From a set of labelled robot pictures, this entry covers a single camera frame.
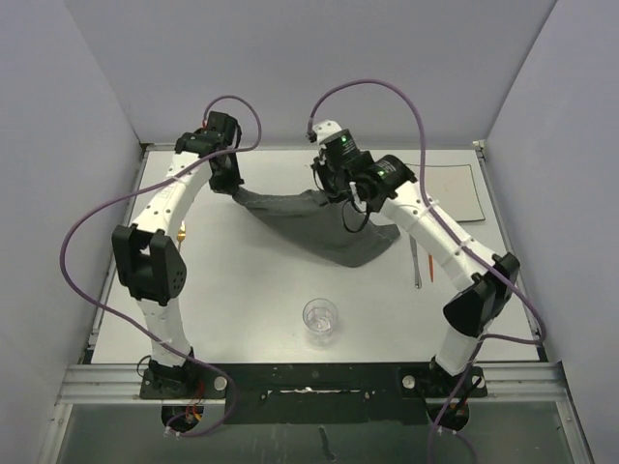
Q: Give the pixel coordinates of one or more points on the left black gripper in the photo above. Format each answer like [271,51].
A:
[229,186]

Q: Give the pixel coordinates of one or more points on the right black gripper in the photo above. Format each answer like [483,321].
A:
[321,166]

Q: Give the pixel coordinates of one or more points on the grey cloth placemat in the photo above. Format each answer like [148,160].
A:
[330,231]

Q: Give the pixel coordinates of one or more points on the white square plate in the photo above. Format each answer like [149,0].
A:
[453,188]

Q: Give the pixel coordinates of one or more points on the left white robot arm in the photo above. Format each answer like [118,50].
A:
[148,260]

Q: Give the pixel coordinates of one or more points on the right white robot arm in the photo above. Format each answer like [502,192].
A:
[484,280]

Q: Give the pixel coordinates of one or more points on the silver table knife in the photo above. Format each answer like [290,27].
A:
[416,263]

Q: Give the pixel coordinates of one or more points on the orange plastic spoon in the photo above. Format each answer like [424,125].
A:
[430,267]

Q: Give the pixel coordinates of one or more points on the clear plastic cup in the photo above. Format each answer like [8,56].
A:
[321,318]

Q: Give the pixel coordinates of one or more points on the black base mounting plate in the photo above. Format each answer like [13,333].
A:
[410,393]

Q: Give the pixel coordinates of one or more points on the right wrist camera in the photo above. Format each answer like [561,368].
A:
[319,132]

